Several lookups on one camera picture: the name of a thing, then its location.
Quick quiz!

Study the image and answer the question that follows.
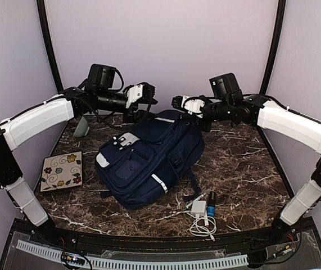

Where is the black cylindrical stick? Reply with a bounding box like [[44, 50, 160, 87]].
[[207, 191, 216, 208]]

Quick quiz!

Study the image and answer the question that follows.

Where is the black curved front rail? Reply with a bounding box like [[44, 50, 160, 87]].
[[8, 216, 318, 255]]

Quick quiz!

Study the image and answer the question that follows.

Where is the black frame post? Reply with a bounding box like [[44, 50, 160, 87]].
[[36, 0, 64, 92], [259, 0, 287, 94]]

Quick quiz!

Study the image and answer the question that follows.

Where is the navy blue student backpack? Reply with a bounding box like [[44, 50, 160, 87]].
[[95, 110, 205, 209]]

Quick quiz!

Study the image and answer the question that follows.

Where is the blue eraser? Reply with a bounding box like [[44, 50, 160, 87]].
[[207, 206, 215, 217]]

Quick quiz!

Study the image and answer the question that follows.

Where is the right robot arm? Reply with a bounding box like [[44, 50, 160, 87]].
[[186, 73, 321, 244]]

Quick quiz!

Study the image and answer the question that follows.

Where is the white charging cable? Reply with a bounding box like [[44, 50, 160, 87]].
[[187, 213, 217, 242]]

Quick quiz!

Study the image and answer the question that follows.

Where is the green capped marker pen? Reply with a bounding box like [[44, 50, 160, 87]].
[[185, 192, 206, 210]]

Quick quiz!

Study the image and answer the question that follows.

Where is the left black frame post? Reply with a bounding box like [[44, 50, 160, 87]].
[[36, 0, 64, 92]]

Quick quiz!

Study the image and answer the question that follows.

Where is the red capped marker pen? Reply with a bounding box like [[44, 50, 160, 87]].
[[204, 217, 209, 227]]

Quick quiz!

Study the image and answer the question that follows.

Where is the right black frame post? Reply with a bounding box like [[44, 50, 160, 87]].
[[259, 0, 287, 94]]

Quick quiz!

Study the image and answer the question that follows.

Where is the grey slotted cable duct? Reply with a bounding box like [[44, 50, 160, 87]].
[[16, 240, 248, 269]]

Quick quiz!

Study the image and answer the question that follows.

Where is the green ceramic bowl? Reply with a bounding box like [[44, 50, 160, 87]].
[[73, 116, 90, 138]]

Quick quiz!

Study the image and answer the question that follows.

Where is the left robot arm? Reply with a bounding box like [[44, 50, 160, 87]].
[[0, 64, 156, 245]]

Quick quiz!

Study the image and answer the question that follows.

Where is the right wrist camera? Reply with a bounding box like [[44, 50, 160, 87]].
[[171, 96, 205, 118]]

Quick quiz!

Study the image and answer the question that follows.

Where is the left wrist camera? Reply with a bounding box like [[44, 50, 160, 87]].
[[123, 82, 158, 109]]

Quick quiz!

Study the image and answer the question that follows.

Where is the floral pattern notebook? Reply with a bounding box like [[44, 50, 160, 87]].
[[40, 151, 83, 192]]

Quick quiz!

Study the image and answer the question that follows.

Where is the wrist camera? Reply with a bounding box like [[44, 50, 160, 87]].
[[123, 82, 158, 109], [171, 96, 205, 118]]

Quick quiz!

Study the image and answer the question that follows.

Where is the white power adapter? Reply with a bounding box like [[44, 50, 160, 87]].
[[191, 200, 206, 217]]

